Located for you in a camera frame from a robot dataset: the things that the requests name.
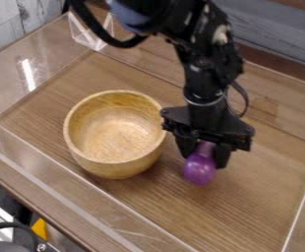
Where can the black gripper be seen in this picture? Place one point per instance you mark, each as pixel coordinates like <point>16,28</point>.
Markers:
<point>212,123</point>

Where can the purple toy eggplant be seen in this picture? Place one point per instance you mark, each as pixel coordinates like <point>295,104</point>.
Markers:
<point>200,168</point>

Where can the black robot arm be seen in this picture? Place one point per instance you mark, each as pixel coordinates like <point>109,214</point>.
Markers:
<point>197,27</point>

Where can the brown wooden bowl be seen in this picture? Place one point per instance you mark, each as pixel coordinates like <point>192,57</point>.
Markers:
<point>113,133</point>

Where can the yellow warning label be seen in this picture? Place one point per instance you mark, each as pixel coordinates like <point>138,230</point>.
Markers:
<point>39,228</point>

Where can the clear acrylic tray wall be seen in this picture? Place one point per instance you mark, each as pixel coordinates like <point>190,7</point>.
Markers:
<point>89,215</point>

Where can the clear acrylic corner bracket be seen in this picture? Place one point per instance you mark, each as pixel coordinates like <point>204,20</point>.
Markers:
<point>83,35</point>

